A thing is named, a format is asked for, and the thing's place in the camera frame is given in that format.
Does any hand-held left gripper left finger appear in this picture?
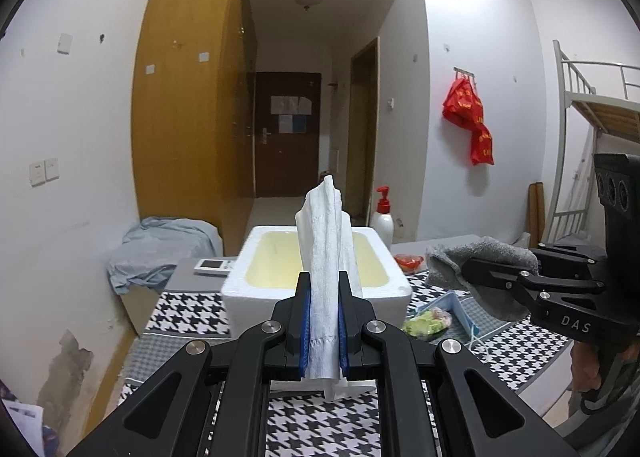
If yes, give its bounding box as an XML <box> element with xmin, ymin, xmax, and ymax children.
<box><xmin>65</xmin><ymin>272</ymin><xmax>314</xmax><ymax>457</ymax></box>

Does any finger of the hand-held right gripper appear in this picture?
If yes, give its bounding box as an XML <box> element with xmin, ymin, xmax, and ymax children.
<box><xmin>460</xmin><ymin>257</ymin><xmax>604</xmax><ymax>308</ymax></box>
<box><xmin>530</xmin><ymin>243</ymin><xmax>609</xmax><ymax>272</ymax></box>

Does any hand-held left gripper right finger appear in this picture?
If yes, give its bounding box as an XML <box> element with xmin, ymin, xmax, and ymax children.
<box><xmin>337</xmin><ymin>271</ymin><xmax>576</xmax><ymax>457</ymax></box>

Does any grey cloth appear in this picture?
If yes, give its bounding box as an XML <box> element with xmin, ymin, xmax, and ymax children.
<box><xmin>425</xmin><ymin>236</ymin><xmax>541</xmax><ymax>322</ymax></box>

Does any white foam box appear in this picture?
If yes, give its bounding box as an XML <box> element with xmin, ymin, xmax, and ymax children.
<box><xmin>220</xmin><ymin>225</ymin><xmax>413</xmax><ymax>338</ymax></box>

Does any white paper towel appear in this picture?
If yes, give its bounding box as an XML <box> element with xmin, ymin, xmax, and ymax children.
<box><xmin>295</xmin><ymin>176</ymin><xmax>371</xmax><ymax>400</ymax></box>

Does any person's right hand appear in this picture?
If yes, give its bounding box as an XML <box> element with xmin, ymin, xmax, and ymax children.
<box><xmin>572</xmin><ymin>343</ymin><xmax>609</xmax><ymax>391</ymax></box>

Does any blue face mask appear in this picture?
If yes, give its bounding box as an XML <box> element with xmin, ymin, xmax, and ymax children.
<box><xmin>430</xmin><ymin>289</ymin><xmax>488</xmax><ymax>353</ymax></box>

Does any green plastic bag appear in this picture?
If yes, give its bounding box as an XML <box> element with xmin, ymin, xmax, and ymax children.
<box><xmin>402</xmin><ymin>307</ymin><xmax>453</xmax><ymax>342</ymax></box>

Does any red snack packet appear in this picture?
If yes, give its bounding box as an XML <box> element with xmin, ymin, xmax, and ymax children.
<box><xmin>395</xmin><ymin>253</ymin><xmax>426</xmax><ymax>274</ymax></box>

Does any white remote control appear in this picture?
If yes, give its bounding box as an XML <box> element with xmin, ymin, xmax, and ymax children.
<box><xmin>192</xmin><ymin>258</ymin><xmax>236</xmax><ymax>277</ymax></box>

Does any white pump bottle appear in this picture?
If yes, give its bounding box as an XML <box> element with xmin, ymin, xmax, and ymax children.
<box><xmin>369</xmin><ymin>186</ymin><xmax>396</xmax><ymax>245</ymax></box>

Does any houndstooth tablecloth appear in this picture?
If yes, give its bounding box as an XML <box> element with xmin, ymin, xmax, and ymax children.
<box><xmin>117</xmin><ymin>267</ymin><xmax>576</xmax><ymax>457</ymax></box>

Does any metal bunk bed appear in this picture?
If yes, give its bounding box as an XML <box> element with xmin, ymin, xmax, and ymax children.
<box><xmin>542</xmin><ymin>39</ymin><xmax>640</xmax><ymax>245</ymax></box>

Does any red printed plastic bag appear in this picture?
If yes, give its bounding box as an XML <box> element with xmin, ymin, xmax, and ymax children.
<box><xmin>442</xmin><ymin>77</ymin><xmax>485</xmax><ymax>131</ymax></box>
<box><xmin>470</xmin><ymin>124</ymin><xmax>496</xmax><ymax>166</ymax></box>

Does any pale blue cloth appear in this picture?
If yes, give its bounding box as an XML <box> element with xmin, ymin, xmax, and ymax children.
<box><xmin>107</xmin><ymin>217</ymin><xmax>223</xmax><ymax>295</ymax></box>

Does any dark brown door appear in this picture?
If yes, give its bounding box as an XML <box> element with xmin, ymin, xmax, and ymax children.
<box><xmin>255</xmin><ymin>72</ymin><xmax>321</xmax><ymax>198</ymax></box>

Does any wooden side door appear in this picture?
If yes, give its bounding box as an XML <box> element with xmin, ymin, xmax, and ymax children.
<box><xmin>347</xmin><ymin>37</ymin><xmax>381</xmax><ymax>218</ymax></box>

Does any wooden wardrobe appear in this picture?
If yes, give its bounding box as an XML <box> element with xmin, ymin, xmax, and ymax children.
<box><xmin>131</xmin><ymin>0</ymin><xmax>258</xmax><ymax>258</ymax></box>

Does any stack of papers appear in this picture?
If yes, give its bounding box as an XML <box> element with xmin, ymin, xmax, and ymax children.
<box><xmin>0</xmin><ymin>399</ymin><xmax>57</xmax><ymax>457</ymax></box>

